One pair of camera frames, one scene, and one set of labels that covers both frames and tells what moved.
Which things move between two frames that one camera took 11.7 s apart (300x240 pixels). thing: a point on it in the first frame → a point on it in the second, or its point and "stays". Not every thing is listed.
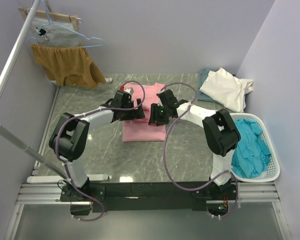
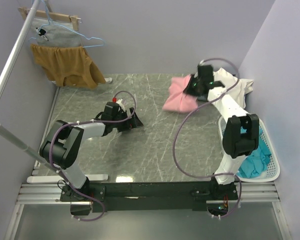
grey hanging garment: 55,32 stays
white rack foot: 57,179 stays
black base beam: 170,196 stays
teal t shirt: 252,156 stays
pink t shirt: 139,130 → 177,100
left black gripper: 135,114 → 132,123
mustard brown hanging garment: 69,65 stays
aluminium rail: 30,193 stays
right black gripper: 154,116 → 188,90
